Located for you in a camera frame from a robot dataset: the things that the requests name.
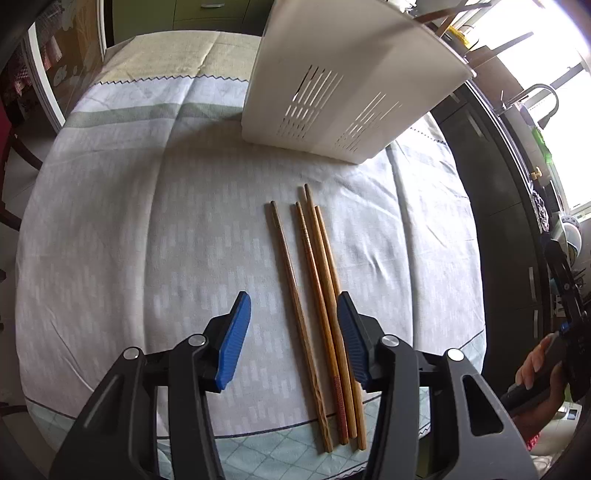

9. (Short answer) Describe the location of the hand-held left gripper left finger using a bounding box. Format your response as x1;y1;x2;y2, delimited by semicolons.
48;291;253;480

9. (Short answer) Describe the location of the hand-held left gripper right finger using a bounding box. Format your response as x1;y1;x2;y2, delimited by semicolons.
336;291;542;480

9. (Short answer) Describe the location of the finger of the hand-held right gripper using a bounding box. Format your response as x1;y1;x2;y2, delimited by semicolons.
544;233;584;325

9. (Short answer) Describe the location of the dark brown wooden chopstick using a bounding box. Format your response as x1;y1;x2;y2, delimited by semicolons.
265;200;334;454

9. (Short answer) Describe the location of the carved chopstick with red band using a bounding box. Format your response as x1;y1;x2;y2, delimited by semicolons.
291;200;349;447

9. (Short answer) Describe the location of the light brown wooden chopstick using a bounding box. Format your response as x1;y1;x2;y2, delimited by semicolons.
314;206;368;452
302;183;358;439

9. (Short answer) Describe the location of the white plastic utensil holder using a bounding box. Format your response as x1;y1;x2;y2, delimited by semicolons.
241;0;477;165

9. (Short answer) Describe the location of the person's right hand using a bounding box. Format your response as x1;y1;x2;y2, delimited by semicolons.
514;332;563;390

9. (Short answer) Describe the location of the white round container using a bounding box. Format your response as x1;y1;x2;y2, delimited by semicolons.
556;212;585;264

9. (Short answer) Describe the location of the patterned dish rag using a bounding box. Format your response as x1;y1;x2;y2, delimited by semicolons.
530;189;550;232

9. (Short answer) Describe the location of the green plastic basket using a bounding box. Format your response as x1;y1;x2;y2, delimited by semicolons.
531;124;555;162

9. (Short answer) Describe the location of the pale patterned tablecloth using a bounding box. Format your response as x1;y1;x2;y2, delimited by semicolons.
14;31;490;480

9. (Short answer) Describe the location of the black kitchen countertop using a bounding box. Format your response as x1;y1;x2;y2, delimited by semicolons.
462;78;568;259

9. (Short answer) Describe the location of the tall steel faucet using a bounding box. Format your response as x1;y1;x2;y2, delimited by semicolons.
519;83;560;132

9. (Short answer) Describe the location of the red covered dining chair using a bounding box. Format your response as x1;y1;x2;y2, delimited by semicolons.
0;99;44;232

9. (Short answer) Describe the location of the floral glass sliding door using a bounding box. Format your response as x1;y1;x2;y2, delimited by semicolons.
25;0;109;132

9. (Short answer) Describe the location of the hanging checked apron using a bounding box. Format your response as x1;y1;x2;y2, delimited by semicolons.
7;0;63;97

